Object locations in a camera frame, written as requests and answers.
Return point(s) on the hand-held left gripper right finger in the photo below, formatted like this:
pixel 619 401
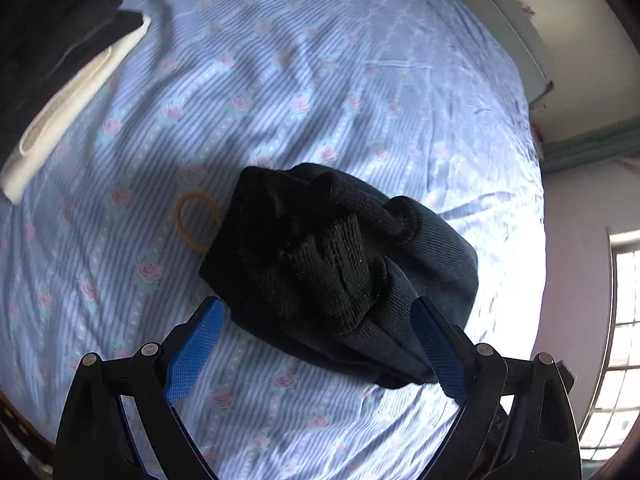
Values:
pixel 440 347

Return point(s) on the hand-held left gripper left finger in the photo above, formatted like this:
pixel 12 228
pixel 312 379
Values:
pixel 197 340

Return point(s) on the black knit sweater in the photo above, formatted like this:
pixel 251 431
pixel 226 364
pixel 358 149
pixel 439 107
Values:
pixel 435 280

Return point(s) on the black knit garment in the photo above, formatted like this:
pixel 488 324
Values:
pixel 320 255

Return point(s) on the yellow rubber band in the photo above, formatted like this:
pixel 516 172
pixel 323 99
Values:
pixel 186 232

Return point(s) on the barred window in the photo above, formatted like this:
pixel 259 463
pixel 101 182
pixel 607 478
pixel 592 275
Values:
pixel 617 340

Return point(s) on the white folded cloth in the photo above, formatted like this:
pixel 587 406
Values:
pixel 75 95

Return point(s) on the blue floral bed sheet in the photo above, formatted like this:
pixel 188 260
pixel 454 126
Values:
pixel 310 85

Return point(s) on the pile of dark clothes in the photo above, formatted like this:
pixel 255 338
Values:
pixel 45 35

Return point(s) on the brown wooden bed frame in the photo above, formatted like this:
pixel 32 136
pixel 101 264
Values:
pixel 20 427

